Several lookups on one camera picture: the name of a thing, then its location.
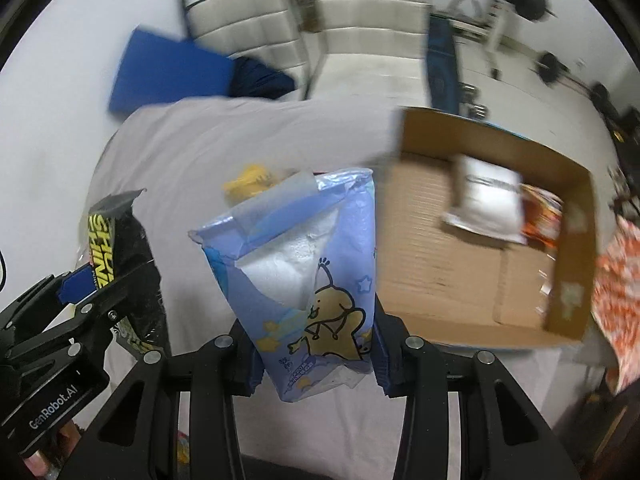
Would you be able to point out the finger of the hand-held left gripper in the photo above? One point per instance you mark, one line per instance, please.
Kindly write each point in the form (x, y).
(75, 285)
(95, 312)

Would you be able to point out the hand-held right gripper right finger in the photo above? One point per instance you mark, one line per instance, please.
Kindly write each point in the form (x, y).
(381, 365)

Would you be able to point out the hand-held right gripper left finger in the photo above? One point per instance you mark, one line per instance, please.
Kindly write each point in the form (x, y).
(255, 374)

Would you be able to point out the black snack packet yellow print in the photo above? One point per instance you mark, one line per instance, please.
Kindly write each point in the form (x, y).
(131, 245)

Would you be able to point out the brown cardboard box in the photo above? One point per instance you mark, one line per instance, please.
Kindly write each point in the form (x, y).
(450, 285)

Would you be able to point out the blue cartoon tissue packet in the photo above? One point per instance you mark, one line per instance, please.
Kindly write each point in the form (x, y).
(300, 240)

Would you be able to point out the person's left hand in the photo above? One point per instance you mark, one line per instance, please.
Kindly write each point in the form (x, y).
(52, 440)

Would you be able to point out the colourful small packet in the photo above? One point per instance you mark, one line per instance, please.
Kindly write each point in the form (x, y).
(183, 447)

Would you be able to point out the white plastic packet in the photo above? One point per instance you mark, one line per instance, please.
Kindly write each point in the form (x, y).
(487, 200)

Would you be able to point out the orange snack packet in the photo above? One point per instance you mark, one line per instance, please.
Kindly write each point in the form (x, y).
(542, 215)

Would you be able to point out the blue foam cushion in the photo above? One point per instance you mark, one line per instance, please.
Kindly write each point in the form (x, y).
(170, 72)

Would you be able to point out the orange patterned bag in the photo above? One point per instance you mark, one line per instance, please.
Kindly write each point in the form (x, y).
(620, 285)

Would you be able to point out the dark navy cloth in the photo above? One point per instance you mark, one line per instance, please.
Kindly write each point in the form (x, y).
(260, 80)

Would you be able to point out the white upholstered sofa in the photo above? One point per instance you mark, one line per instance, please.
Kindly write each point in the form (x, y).
(360, 20)

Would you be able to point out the white barbell rack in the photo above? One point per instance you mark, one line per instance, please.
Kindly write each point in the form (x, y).
(500, 15)

